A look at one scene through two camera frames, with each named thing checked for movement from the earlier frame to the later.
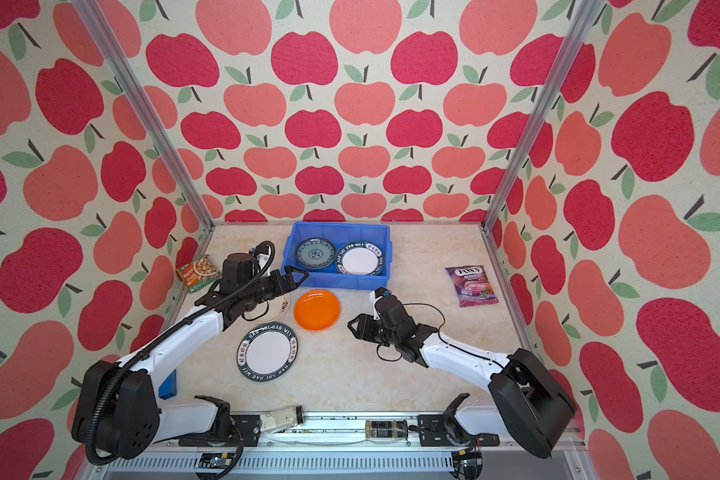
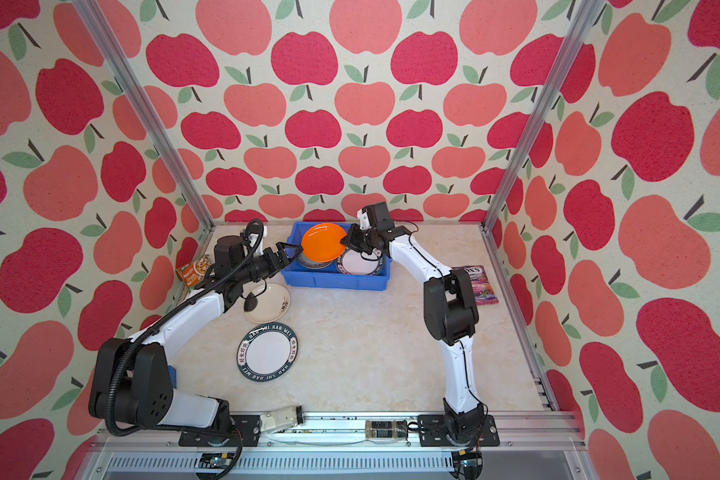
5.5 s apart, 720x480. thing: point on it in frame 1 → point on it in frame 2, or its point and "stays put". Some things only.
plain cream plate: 277,308 stays put
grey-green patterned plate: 315,253 stays put
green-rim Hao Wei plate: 267,352 stays put
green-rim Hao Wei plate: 360,259 stays put
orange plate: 317,310 → 321,242
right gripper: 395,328 → 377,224
